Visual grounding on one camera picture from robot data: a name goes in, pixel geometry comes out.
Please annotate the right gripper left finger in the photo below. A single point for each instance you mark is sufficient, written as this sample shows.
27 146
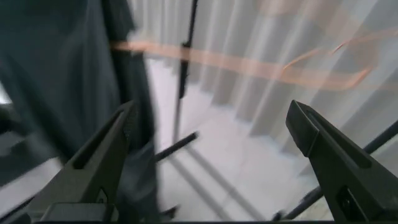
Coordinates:
99 174

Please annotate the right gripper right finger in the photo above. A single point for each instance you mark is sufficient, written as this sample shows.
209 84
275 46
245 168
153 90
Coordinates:
335 180

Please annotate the dark grey long-sleeved shirt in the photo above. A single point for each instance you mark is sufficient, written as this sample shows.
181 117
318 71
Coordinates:
62 62

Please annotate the pink clothes hanger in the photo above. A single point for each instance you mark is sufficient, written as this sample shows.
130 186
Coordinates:
357 42
233 62

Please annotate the black clothes rack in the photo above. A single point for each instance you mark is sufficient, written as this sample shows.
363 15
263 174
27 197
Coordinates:
183 71

